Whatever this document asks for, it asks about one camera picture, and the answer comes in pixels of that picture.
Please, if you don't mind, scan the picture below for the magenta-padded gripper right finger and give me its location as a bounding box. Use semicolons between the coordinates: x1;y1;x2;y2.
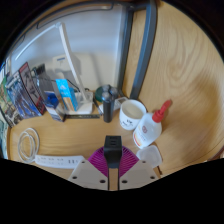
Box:
118;145;158;191

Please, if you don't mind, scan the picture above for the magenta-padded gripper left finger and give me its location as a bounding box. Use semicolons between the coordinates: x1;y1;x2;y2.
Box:
68;145;110;191

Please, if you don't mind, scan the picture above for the black charger block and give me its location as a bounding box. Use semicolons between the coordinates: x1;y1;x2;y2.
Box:
103;134;123;169

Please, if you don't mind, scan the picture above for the translucent plastic cap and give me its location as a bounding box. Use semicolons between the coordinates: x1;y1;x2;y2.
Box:
135;144;164;169

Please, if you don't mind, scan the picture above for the white power strip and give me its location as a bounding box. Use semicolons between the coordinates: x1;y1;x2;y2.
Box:
34;154;86;170

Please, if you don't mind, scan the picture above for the white red-pump lotion bottle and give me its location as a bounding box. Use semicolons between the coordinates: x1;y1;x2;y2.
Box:
132;99;174;150

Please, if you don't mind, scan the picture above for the white mug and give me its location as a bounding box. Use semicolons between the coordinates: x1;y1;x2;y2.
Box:
118;99;148;131

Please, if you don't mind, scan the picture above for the black ruler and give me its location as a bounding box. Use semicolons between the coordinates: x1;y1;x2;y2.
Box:
64;113;101;120

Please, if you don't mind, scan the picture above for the black electric shaver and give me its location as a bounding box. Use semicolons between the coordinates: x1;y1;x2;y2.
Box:
100;84;119;124

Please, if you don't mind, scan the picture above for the light blue carton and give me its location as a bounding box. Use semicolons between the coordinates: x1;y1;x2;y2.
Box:
54;78;79;113

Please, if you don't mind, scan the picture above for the clear water bottle black cap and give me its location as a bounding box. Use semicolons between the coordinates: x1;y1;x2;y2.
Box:
31;64;59;111

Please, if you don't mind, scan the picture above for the blue robot model kit box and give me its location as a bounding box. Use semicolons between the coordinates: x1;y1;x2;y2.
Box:
4;61;48;120

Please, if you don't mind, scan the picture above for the green tree figure toy box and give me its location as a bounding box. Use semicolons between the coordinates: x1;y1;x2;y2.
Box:
0;74;24;129

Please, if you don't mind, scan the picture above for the white plastic box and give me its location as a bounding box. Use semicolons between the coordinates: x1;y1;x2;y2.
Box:
51;53;83;79

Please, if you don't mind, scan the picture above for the white desk lamp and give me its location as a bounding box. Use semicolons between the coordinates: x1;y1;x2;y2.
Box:
13;21;94;115

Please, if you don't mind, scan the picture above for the white coiled cable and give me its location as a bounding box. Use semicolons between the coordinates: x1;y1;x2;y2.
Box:
17;127;41;164

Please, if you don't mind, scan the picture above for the dark grey metal frame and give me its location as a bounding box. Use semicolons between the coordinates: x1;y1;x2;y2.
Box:
34;0;158;100

